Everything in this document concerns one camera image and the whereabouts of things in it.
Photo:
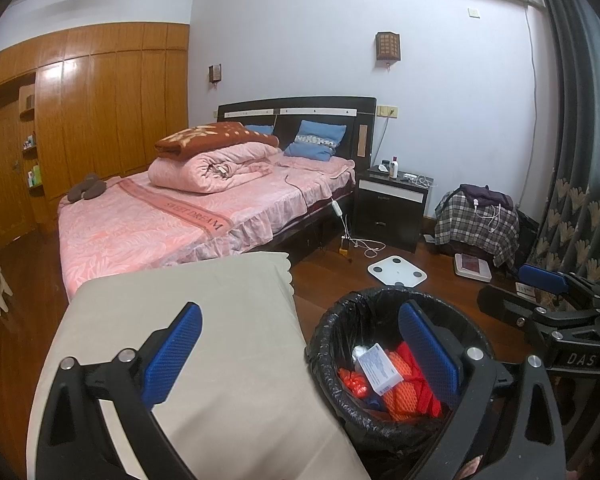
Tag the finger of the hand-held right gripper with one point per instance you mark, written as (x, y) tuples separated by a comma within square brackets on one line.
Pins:
[(505, 304), (542, 276)]

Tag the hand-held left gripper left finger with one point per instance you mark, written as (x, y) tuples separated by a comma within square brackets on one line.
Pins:
[(172, 350)]

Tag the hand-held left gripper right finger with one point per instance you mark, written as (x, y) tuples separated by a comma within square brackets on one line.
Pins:
[(430, 350)]

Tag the orange mesh foam sheet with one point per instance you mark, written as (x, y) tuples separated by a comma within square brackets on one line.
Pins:
[(410, 395)]

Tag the small cardboard box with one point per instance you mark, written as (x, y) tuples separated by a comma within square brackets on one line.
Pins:
[(377, 369)]

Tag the grey wrapper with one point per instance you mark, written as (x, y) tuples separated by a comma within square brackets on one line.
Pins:
[(362, 352)]

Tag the blue plastic wrapper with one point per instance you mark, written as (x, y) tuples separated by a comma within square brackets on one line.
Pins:
[(375, 403)]

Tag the red plastic bag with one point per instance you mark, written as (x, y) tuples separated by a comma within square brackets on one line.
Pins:
[(352, 382)]

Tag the bin with black liner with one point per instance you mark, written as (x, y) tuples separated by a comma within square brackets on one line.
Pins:
[(330, 340)]

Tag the white carton on floor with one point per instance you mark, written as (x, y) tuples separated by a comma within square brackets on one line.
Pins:
[(525, 290)]

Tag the black bag by chair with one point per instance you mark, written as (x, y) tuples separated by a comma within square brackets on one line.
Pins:
[(527, 235)]

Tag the white flat box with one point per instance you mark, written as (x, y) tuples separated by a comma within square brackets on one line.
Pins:
[(472, 266)]

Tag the beige tablecloth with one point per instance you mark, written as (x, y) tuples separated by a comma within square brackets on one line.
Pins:
[(230, 335)]

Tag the plaid cloth covered chair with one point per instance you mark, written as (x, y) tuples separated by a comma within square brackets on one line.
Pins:
[(472, 232)]

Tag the white bathroom scale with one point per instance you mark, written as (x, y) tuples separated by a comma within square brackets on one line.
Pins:
[(397, 271)]

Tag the dark purple garment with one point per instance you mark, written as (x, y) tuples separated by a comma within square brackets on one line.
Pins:
[(485, 195)]

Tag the patterned curtain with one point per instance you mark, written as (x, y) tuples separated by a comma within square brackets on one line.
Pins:
[(580, 160)]

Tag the bed with pink sheet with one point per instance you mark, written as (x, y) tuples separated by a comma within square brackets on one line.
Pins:
[(140, 230)]

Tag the power strip with yellow block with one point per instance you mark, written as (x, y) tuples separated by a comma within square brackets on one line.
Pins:
[(346, 246)]

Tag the dark nightstand with white drawer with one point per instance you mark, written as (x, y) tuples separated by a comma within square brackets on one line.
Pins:
[(387, 210)]

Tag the chargers on nightstand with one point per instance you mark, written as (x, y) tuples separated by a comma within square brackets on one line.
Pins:
[(414, 178)]

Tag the white bottle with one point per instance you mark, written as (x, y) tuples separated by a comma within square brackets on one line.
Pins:
[(394, 167)]

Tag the grey slippers on bed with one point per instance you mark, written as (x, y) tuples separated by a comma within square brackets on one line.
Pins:
[(87, 189)]

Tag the folded pink quilt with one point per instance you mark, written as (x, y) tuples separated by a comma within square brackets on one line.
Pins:
[(210, 170)]

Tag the brown patterned pillow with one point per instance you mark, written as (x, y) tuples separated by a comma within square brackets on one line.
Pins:
[(210, 137)]

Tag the green bottle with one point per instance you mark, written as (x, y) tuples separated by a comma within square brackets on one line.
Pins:
[(34, 175)]

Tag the plain blue pillow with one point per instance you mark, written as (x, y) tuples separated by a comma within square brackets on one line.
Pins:
[(259, 129)]

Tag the blue pillow with patterned band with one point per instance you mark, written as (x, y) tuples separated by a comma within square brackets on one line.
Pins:
[(315, 142)]

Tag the wooden wardrobe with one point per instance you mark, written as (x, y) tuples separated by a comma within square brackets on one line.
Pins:
[(95, 110)]

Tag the wall socket by headboard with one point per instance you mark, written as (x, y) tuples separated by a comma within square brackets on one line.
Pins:
[(386, 111)]

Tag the large brown wall lamp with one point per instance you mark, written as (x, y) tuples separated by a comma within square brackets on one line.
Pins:
[(388, 46)]

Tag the small brown wall lamp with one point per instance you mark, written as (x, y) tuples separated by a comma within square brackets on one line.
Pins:
[(215, 72)]

